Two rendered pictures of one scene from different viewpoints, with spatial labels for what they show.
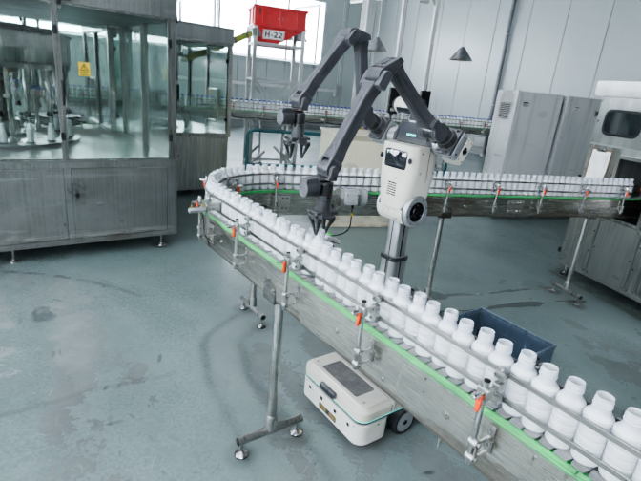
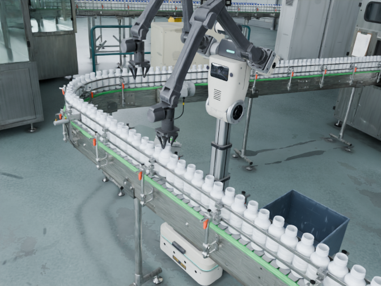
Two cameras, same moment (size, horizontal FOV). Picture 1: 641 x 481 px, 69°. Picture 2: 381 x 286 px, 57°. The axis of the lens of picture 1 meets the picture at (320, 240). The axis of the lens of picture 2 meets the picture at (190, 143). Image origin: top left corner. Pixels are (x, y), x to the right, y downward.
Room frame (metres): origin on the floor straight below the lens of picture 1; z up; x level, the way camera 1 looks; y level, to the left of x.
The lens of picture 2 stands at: (0.22, 0.07, 1.93)
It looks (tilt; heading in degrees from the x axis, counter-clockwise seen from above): 26 degrees down; 353
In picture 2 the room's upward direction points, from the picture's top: 4 degrees clockwise
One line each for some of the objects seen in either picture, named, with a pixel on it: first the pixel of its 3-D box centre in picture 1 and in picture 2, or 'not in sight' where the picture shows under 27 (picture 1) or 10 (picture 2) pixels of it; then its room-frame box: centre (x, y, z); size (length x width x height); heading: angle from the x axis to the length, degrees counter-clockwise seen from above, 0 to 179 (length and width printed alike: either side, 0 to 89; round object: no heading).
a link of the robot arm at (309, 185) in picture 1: (318, 180); (161, 107); (1.67, 0.03, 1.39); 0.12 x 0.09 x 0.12; 126
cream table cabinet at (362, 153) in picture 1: (361, 177); (186, 61); (6.14, -0.47, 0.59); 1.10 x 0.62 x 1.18; 109
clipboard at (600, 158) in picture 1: (597, 164); (360, 44); (4.67, -2.63, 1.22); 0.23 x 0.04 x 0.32; 19
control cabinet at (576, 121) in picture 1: (562, 156); (332, 32); (7.67, -3.75, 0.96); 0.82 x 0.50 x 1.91; 109
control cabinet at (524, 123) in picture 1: (516, 154); (299, 33); (7.39, -2.90, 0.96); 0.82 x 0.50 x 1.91; 109
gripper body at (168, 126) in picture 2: (322, 204); (167, 125); (1.70, 0.00, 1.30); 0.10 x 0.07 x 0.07; 127
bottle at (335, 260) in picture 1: (334, 270); (180, 176); (1.59, -0.06, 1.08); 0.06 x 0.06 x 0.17
